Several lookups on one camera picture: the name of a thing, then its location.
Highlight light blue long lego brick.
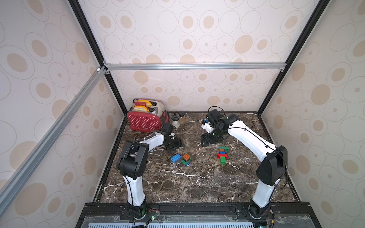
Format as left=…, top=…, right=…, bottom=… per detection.
left=171, top=154, right=182, bottom=163

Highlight red long lego brick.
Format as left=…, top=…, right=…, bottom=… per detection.
left=217, top=154, right=228, bottom=159

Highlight green long lego brick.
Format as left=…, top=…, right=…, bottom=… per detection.
left=219, top=146, right=230, bottom=152
left=181, top=159, right=191, bottom=166

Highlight green small lego brick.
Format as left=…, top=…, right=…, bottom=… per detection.
left=220, top=157, right=226, bottom=164

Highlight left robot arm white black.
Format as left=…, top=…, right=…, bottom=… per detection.
left=117, top=123, right=183, bottom=219

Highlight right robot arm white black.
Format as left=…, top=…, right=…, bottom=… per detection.
left=201, top=109, right=288, bottom=219

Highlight white salt shaker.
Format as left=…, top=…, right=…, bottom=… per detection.
left=171, top=112, right=180, bottom=129

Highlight red toy toaster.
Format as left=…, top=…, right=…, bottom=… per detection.
left=127, top=98, right=170, bottom=133

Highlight brown pepper shaker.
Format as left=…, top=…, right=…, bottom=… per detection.
left=179, top=112, right=186, bottom=125

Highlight yellow toy toast slice back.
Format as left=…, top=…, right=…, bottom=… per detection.
left=134, top=99, right=153, bottom=107

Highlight yellow toy toast slice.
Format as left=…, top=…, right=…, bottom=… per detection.
left=134, top=99, right=153, bottom=107
left=133, top=105, right=149, bottom=113

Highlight yellow toy toast slice front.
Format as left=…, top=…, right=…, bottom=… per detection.
left=133, top=105, right=149, bottom=113

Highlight aluminium horizontal frame bar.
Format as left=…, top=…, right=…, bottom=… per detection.
left=99, top=62, right=287, bottom=71

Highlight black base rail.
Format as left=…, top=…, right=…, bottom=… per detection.
left=76, top=202, right=321, bottom=228

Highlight aluminium left frame bar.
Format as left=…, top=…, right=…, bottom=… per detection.
left=1, top=66, right=106, bottom=216

